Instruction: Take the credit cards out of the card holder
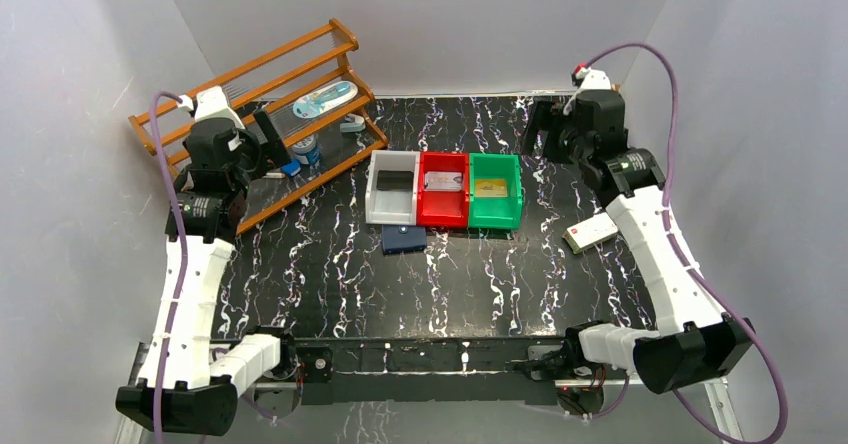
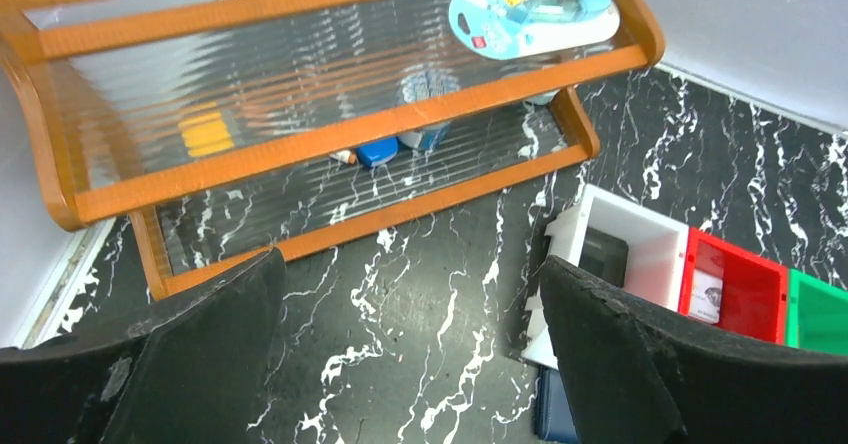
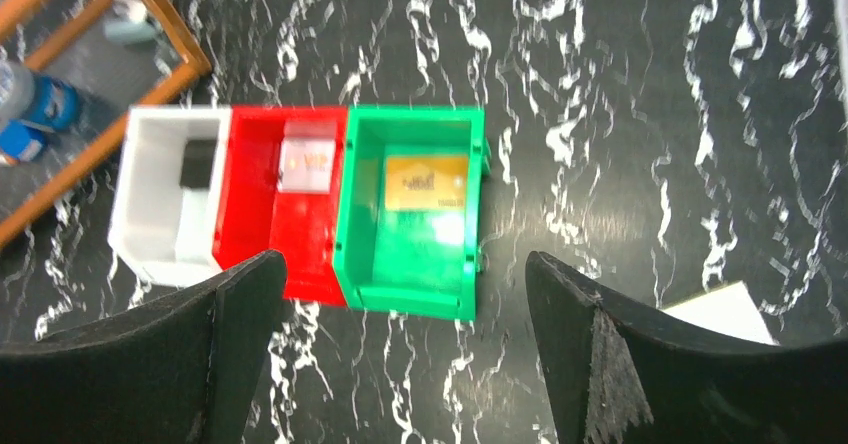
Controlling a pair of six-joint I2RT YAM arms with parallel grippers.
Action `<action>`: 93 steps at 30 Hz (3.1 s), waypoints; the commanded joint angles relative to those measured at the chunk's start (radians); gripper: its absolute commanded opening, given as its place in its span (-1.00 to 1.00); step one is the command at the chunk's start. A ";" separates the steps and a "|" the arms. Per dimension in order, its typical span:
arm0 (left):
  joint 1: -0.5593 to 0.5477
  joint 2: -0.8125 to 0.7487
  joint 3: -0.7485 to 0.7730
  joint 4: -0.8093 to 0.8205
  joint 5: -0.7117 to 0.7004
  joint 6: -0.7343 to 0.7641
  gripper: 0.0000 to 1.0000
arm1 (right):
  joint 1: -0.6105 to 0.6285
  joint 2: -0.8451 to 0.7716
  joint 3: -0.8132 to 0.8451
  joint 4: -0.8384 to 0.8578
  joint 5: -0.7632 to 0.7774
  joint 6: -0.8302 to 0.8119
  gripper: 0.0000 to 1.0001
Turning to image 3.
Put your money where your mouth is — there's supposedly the red plastic bin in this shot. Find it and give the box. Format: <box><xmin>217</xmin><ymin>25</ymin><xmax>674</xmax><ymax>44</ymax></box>
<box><xmin>213</xmin><ymin>106</ymin><xmax>348</xmax><ymax>306</ymax></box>

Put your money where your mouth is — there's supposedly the white box with red logo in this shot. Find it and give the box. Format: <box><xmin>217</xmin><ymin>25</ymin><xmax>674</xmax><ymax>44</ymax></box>
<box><xmin>663</xmin><ymin>281</ymin><xmax>778</xmax><ymax>346</ymax></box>

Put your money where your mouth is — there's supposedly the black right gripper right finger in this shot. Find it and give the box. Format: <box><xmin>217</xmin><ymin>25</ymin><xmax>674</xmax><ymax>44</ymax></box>
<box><xmin>525</xmin><ymin>251</ymin><xmax>847</xmax><ymax>443</ymax></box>

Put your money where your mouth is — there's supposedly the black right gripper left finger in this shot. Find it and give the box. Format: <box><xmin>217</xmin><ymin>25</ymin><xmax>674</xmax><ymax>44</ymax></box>
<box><xmin>1</xmin><ymin>251</ymin><xmax>287</xmax><ymax>443</ymax></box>

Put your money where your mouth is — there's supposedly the orange wooden shelf rack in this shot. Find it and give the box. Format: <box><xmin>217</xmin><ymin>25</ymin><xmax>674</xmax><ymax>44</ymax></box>
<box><xmin>1</xmin><ymin>0</ymin><xmax>211</xmax><ymax>243</ymax></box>

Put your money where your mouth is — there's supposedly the green plastic bin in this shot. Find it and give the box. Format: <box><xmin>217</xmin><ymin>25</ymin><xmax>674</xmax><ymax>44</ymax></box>
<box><xmin>333</xmin><ymin>105</ymin><xmax>491</xmax><ymax>321</ymax></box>

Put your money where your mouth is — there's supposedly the white plastic bin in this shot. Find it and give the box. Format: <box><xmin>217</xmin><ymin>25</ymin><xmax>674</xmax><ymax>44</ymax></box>
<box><xmin>108</xmin><ymin>106</ymin><xmax>232</xmax><ymax>287</ymax></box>

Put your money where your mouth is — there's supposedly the pale green tape dispenser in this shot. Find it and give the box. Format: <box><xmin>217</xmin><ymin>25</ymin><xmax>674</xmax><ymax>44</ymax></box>
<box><xmin>103</xmin><ymin>0</ymin><xmax>163</xmax><ymax>46</ymax></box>

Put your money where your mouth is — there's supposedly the white VIP card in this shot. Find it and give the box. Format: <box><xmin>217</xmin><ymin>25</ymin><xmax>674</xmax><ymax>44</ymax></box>
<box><xmin>277</xmin><ymin>120</ymin><xmax>337</xmax><ymax>194</ymax></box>

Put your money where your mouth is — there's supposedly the small blue box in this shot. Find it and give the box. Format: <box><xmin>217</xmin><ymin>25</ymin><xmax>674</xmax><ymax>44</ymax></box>
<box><xmin>1</xmin><ymin>121</ymin><xmax>47</xmax><ymax>166</ymax></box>

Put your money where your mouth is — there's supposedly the gold credit card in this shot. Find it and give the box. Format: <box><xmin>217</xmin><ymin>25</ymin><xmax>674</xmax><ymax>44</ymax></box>
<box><xmin>384</xmin><ymin>155</ymin><xmax>468</xmax><ymax>211</ymax></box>

